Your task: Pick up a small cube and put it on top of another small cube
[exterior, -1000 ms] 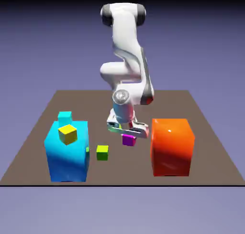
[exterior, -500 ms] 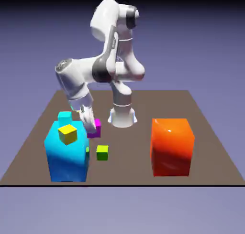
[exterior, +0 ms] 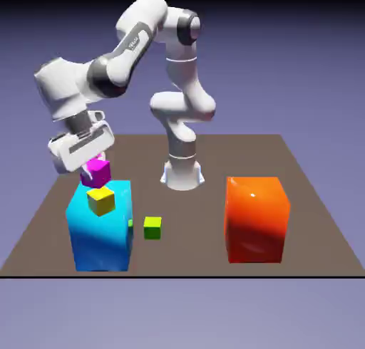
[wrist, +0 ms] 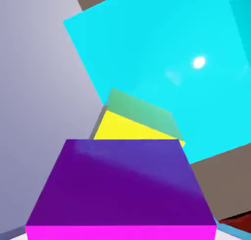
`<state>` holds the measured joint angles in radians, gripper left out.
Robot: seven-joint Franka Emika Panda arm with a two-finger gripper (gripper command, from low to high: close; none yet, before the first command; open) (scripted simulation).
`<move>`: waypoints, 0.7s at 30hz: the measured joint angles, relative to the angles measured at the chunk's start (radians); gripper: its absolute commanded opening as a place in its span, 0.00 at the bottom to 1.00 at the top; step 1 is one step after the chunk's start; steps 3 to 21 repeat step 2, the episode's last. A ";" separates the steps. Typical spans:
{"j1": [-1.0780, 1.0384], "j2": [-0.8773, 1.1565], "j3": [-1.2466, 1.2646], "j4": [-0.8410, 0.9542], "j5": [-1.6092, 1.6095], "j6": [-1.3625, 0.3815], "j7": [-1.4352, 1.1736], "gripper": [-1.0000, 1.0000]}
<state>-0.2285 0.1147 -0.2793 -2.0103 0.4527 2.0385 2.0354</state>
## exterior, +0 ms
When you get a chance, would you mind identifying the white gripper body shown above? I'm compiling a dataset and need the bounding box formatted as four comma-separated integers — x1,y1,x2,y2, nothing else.
47,120,115,175

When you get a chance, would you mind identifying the small magenta cube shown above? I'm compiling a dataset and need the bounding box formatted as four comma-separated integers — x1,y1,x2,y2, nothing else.
80,158,112,189

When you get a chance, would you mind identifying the small yellow cube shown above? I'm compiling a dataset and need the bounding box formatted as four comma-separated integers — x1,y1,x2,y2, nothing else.
86,186,116,217

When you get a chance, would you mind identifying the small green cube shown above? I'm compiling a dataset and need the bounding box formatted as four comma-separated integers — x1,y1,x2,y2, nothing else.
143,216,163,241

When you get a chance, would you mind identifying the large cyan box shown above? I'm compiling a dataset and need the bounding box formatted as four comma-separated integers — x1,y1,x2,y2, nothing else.
65,179,134,272

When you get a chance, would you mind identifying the large orange box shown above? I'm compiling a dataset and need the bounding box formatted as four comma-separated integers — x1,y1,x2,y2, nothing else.
224,176,291,264

